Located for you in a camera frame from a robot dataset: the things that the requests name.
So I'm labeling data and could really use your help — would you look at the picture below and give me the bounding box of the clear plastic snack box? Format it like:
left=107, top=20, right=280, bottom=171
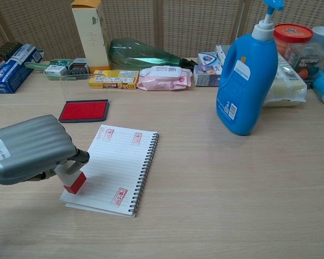
left=285, top=42, right=324, bottom=88

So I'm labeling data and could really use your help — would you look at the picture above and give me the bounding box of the small white green box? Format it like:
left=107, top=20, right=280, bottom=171
left=44, top=64, right=68, bottom=77

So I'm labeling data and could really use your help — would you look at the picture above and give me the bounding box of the red ink pad clear lid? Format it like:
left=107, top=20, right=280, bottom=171
left=58, top=74, right=111, bottom=124

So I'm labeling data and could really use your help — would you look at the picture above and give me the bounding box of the green plastic spray bottle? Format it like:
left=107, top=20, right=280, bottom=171
left=109, top=38, right=199, bottom=70

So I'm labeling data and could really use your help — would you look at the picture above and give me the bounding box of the wooden folding screen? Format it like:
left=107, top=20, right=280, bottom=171
left=0, top=0, right=324, bottom=63

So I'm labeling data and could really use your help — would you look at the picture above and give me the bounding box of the blue toothpaste box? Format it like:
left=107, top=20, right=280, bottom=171
left=0, top=43, right=44, bottom=94

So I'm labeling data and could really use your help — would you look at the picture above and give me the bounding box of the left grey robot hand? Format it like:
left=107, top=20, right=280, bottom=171
left=0, top=114, right=90, bottom=186

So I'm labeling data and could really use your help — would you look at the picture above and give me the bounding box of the yellow flat box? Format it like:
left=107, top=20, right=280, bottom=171
left=88, top=70, right=140, bottom=90

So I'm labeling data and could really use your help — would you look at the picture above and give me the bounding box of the orange lidded jar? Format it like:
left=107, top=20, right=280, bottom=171
left=274, top=23, right=314, bottom=57

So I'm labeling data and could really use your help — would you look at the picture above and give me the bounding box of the white blue soap box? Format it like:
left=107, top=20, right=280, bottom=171
left=197, top=51, right=222, bottom=67

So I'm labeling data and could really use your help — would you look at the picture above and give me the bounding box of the clear pack of sponges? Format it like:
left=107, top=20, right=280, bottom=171
left=261, top=52, right=308, bottom=107

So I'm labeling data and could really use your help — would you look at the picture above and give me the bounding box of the tall cream orange carton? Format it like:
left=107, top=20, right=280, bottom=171
left=71, top=0, right=111, bottom=73

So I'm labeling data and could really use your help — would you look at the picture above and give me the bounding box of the blue detergent pump bottle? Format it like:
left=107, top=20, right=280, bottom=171
left=215, top=0, right=285, bottom=136

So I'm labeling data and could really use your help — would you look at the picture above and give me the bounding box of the pink wet wipes pack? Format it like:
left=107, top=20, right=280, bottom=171
left=137, top=65, right=192, bottom=92

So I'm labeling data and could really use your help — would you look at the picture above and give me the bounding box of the spiral lined notebook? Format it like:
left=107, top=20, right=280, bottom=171
left=59, top=124, right=160, bottom=218

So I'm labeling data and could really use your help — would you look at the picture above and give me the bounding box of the red white stamp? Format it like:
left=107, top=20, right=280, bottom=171
left=55, top=161, right=87, bottom=195

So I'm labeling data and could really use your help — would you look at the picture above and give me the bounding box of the purple blue small box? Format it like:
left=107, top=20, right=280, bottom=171
left=193, top=64, right=224, bottom=87

